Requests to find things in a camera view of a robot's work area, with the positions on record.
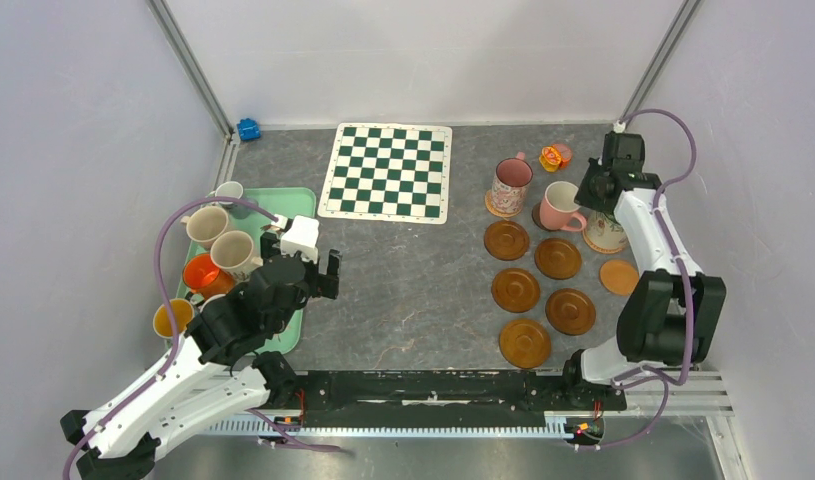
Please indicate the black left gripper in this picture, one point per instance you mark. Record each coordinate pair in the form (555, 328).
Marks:
(328, 284)

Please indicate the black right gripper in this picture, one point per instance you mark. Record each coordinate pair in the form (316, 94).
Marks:
(593, 195)

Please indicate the green interior cartoon mug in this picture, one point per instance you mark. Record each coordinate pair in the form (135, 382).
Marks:
(601, 221)

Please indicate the woven rattan coaster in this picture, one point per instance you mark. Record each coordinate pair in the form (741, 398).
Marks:
(607, 241)
(492, 210)

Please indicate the pink mug cream interior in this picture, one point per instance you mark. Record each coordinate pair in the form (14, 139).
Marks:
(558, 209)

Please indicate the dark walnut coaster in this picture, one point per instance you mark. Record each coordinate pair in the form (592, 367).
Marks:
(535, 215)

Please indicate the pink ghost pattern mug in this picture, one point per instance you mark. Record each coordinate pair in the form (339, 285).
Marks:
(511, 181)

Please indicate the brown wooden ridged coaster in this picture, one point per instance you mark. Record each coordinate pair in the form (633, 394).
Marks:
(557, 258)
(506, 240)
(570, 311)
(525, 343)

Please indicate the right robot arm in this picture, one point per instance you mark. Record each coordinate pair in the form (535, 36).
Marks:
(669, 320)

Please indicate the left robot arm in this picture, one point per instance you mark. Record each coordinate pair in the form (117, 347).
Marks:
(217, 368)

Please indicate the plain orange cork coaster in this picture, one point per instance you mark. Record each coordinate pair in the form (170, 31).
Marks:
(619, 277)

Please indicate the orange pink toy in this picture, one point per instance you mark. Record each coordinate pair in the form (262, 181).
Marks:
(555, 157)

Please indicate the cream ceramic mug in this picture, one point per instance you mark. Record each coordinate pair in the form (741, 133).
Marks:
(234, 253)

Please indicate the orange mug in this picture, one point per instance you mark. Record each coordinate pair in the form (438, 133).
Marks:
(201, 276)

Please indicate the green white chessboard mat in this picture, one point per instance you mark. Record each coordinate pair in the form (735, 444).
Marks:
(388, 172)

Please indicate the grey white mug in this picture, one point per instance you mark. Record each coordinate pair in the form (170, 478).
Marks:
(233, 189)

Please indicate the beige mug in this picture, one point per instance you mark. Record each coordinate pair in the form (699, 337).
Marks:
(207, 224)

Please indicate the blue toy block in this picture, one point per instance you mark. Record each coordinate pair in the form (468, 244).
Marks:
(248, 130)

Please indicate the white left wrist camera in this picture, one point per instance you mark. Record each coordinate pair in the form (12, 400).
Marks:
(298, 235)

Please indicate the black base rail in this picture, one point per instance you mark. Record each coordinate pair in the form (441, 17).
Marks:
(438, 398)

